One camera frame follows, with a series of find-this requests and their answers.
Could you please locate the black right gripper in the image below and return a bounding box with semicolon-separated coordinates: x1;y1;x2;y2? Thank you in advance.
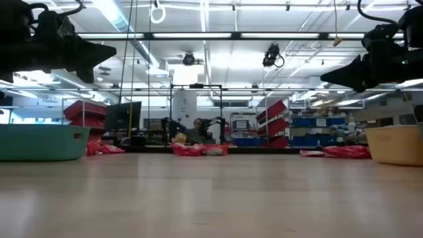
319;46;399;93

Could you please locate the red Kit Kat candy bar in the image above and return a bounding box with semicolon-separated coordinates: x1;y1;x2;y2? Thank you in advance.
322;145;371;159
299;149;327;158

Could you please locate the black overhead camera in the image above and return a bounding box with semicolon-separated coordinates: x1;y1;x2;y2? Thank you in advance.
262;42;286;69

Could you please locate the blue storage bin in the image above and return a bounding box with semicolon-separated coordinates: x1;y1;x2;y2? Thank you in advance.
290;117;346;128
233;138;265;147

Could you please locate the white round pillar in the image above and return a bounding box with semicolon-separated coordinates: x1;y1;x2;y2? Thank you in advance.
171;91;198;130

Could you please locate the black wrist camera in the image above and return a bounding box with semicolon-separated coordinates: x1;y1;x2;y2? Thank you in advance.
34;10;76;44
361;22;401;50

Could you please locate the black background stand frame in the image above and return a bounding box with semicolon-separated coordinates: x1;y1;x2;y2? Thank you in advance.
169;83;223;146

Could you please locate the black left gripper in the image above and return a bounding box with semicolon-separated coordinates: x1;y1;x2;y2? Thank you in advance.
39;31;117;84

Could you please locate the red storage bin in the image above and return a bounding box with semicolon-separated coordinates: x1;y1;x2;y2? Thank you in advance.
264;117;289;138
256;100;288;124
69;117;106;130
63;100;107;122

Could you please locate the black background monitor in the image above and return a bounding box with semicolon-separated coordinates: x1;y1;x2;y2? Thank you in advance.
104;101;142;134

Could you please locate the person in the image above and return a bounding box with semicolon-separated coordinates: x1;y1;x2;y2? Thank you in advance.
184;118;212;145

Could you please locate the red Skittles candy bag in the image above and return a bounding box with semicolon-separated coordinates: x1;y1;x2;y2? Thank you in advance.
170;141;205;157

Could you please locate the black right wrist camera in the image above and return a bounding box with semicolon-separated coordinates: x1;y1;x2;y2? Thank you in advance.
361;22;401;50

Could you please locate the white ring cable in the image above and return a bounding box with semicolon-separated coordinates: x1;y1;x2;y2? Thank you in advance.
150;0;167;24

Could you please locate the black hanging cable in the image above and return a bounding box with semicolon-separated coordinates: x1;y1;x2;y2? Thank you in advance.
118;0;134;100

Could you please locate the black aluminium rig frame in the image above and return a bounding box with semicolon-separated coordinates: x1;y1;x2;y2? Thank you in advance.
75;31;423;155

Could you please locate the light green plastic bin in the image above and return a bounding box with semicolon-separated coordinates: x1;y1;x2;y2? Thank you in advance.
0;124;91;162

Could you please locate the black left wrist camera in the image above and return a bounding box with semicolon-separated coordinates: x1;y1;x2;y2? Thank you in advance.
34;10;76;44

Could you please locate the yellow plastic bin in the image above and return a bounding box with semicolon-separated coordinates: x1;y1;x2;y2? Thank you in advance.
364;124;423;167

